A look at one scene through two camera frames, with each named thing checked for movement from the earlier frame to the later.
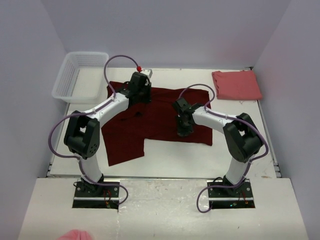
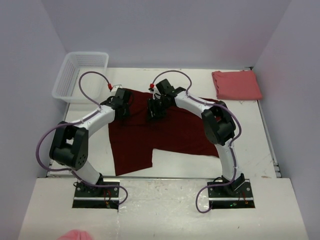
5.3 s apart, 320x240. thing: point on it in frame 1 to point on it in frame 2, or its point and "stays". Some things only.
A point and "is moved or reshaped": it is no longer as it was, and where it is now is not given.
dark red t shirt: x=123 y=135 is moved or reshaped
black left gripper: x=144 y=95 to x=124 y=110
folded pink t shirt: x=240 y=85 stays
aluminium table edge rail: x=276 y=164 stays
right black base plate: x=240 y=197 stays
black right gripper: x=184 y=124 to x=155 y=109
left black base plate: x=91 y=196 stays
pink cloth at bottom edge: x=76 y=234 stays
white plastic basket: x=81 y=78 stays
